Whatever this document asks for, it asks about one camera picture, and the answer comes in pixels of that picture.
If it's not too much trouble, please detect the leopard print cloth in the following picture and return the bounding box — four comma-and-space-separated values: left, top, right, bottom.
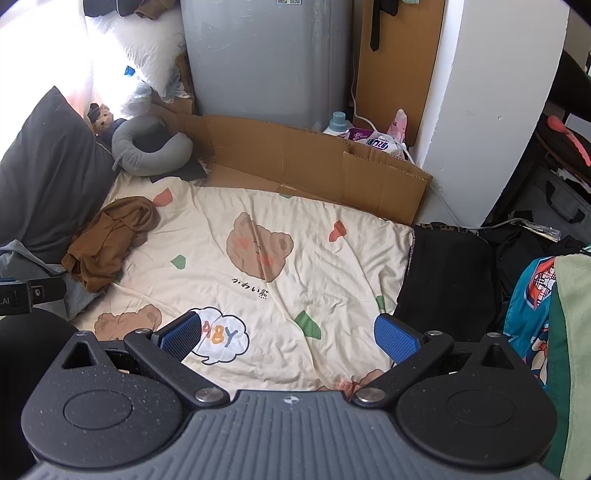
416, 222, 481, 234

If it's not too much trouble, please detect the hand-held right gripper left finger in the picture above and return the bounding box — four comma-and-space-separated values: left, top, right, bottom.
62, 311, 230, 409

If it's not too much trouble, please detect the detergent refill bag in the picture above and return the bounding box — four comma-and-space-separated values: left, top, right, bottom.
346, 127, 407, 160

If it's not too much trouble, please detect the black hanging strap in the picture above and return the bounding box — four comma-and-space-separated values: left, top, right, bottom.
369, 0, 398, 52

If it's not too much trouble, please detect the silver foil packet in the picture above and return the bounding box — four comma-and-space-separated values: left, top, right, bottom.
512, 220, 561, 241

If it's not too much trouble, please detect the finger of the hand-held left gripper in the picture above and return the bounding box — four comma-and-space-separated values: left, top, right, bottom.
28, 275, 68, 306

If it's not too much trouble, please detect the white fluffy pillow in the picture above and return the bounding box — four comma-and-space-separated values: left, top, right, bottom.
85, 7, 185, 100

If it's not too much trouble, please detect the detergent bottle with blue cap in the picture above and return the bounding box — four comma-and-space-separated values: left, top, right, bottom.
323, 111, 354, 137

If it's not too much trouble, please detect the teddy bear toy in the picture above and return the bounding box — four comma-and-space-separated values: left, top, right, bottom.
88, 104, 127, 139

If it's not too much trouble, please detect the black knitted garment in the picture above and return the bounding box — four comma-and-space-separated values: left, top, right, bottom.
394, 224, 504, 333

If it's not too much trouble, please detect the black clothes pile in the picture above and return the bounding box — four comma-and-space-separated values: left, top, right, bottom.
480, 226, 587, 315

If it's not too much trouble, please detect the cream printed blanket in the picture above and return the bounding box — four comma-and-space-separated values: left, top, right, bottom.
78, 173, 414, 398

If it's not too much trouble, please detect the black bag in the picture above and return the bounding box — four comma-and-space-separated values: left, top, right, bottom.
480, 161, 591, 232

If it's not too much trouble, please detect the green garment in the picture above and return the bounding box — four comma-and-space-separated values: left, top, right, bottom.
547, 254, 591, 480

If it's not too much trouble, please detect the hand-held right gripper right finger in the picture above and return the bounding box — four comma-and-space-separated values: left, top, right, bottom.
353, 314, 527, 409

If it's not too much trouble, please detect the dark grey pillow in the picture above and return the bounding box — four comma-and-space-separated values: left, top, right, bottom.
0, 85, 118, 264

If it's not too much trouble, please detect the folded cardboard sheet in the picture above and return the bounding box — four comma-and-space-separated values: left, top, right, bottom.
152, 99, 433, 227

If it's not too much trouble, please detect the grey neck pillow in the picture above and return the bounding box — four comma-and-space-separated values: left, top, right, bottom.
111, 115, 194, 176

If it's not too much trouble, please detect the black flat cloth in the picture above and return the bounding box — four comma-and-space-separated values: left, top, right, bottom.
171, 159, 211, 182

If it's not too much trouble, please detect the coral pink object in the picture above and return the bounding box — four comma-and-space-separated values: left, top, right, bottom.
547, 115, 591, 167

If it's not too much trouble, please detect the grey crumpled garment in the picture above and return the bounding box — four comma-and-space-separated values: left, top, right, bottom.
0, 240, 98, 321

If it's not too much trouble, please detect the brown t-shirt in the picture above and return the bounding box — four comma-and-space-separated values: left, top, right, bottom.
61, 196, 160, 292

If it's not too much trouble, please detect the clear plastic bag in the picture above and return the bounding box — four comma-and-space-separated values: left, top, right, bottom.
122, 80, 153, 116

